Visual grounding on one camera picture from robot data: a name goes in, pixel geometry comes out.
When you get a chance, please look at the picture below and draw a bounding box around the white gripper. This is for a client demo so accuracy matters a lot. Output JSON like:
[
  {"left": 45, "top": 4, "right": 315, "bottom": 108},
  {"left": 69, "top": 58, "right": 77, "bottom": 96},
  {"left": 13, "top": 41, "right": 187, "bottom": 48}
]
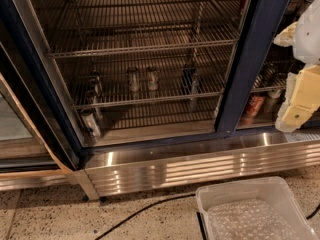
[{"left": 273, "top": 0, "right": 320, "bottom": 133}]

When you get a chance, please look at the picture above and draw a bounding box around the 7up can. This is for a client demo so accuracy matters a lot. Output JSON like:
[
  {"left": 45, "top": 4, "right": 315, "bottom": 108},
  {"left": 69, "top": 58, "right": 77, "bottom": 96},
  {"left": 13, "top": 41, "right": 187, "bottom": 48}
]
[{"left": 127, "top": 67, "right": 140, "bottom": 92}]

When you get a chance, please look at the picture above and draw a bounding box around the red can behind glass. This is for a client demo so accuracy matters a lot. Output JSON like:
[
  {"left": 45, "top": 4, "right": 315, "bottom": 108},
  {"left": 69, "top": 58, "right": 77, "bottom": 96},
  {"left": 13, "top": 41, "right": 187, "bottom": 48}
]
[{"left": 241, "top": 94, "right": 265, "bottom": 125}]

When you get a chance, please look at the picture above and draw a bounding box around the steel fridge base grille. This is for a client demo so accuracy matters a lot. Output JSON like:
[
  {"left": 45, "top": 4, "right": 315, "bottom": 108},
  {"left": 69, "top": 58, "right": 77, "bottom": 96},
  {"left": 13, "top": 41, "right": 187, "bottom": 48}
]
[{"left": 85, "top": 130, "right": 320, "bottom": 197}]

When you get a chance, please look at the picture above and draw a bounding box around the open glass fridge door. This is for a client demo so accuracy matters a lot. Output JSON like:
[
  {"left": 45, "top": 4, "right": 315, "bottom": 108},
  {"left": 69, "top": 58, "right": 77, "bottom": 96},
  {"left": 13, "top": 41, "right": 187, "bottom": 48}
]
[{"left": 0, "top": 0, "right": 82, "bottom": 173}]

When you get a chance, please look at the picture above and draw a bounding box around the clear plastic bin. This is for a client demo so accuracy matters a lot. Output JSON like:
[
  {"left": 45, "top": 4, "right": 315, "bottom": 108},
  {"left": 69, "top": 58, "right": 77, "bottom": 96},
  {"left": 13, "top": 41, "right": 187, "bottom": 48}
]
[{"left": 196, "top": 177, "right": 319, "bottom": 240}]

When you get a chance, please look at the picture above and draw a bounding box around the bubble wrap sheet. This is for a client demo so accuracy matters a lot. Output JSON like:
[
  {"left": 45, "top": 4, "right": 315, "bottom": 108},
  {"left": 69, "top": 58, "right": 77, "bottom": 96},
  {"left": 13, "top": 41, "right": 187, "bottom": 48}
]
[{"left": 208, "top": 199, "right": 300, "bottom": 240}]

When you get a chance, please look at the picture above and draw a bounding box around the dark blue fridge door frame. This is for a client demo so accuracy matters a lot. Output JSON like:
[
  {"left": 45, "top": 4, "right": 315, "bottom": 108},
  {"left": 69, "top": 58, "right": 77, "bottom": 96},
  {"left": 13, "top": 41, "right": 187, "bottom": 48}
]
[{"left": 214, "top": 0, "right": 297, "bottom": 134}]

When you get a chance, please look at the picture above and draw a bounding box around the lower wire shelf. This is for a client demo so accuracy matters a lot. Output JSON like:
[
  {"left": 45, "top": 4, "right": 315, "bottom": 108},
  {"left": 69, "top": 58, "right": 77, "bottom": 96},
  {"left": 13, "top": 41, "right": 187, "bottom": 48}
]
[{"left": 71, "top": 55, "right": 231, "bottom": 111}]

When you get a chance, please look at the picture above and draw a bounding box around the wire shelf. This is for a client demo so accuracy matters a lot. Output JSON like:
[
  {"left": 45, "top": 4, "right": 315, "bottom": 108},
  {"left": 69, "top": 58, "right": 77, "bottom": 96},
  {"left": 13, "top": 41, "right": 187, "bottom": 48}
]
[
  {"left": 71, "top": 55, "right": 231, "bottom": 111},
  {"left": 48, "top": 0, "right": 242, "bottom": 59}
]

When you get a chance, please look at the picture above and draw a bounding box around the black floor cable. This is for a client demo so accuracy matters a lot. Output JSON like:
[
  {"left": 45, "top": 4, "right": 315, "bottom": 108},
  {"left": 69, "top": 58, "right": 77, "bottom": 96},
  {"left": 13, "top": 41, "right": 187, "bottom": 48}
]
[{"left": 94, "top": 193, "right": 197, "bottom": 240}]

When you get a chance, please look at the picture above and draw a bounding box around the upper wire shelf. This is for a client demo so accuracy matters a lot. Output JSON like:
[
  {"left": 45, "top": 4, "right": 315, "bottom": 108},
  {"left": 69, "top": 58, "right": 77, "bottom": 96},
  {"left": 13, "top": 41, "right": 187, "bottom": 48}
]
[{"left": 48, "top": 0, "right": 242, "bottom": 59}]

